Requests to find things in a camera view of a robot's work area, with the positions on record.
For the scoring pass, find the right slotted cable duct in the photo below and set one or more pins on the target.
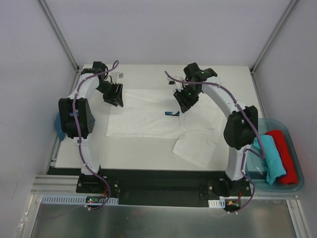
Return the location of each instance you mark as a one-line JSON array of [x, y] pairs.
[[216, 203]]

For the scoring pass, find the left aluminium frame post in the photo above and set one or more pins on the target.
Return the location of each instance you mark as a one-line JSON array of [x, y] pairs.
[[59, 35]]

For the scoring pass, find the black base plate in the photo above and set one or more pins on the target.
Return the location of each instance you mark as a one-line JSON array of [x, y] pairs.
[[157, 187]]

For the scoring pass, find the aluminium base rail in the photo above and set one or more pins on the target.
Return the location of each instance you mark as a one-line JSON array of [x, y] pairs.
[[56, 180]]

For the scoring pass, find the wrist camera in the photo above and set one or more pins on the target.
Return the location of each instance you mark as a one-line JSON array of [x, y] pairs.
[[176, 85], [116, 77]]

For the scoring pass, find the red rolled t shirt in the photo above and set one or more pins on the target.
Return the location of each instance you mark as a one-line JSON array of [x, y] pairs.
[[287, 161]]

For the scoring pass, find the slotted cable duct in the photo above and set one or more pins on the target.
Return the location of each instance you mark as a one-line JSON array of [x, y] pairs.
[[216, 203], [77, 200]]

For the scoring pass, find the teal plastic bin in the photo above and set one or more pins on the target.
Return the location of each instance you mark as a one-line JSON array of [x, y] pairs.
[[255, 165]]

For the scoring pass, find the white printed t shirt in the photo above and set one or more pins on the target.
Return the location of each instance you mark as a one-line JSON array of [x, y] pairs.
[[156, 114]]

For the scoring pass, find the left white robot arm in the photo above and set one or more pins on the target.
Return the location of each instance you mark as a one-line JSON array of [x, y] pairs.
[[76, 118]]

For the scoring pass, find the cyan rolled t shirt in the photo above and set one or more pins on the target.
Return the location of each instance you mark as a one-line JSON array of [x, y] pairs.
[[273, 162]]

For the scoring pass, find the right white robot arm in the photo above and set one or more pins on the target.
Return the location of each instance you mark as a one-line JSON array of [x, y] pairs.
[[242, 121]]

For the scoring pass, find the left slotted cable duct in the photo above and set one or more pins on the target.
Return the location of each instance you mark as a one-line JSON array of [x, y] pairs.
[[77, 200]]

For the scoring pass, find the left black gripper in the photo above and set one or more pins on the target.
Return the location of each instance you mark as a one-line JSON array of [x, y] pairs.
[[113, 91]]

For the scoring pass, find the dark blue t shirt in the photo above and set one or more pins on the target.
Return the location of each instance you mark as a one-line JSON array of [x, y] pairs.
[[57, 126]]

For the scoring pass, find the right aluminium frame post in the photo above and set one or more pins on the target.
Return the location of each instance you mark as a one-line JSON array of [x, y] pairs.
[[274, 34]]

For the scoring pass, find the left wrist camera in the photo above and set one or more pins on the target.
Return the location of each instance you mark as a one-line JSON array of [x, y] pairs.
[[116, 77]]

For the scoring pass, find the aluminium frame post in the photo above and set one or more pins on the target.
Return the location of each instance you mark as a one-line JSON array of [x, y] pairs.
[[274, 34], [59, 35]]

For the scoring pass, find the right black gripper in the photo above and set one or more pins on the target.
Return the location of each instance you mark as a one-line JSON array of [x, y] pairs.
[[185, 98]]

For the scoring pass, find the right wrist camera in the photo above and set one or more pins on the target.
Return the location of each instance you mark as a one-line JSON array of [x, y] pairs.
[[176, 85]]

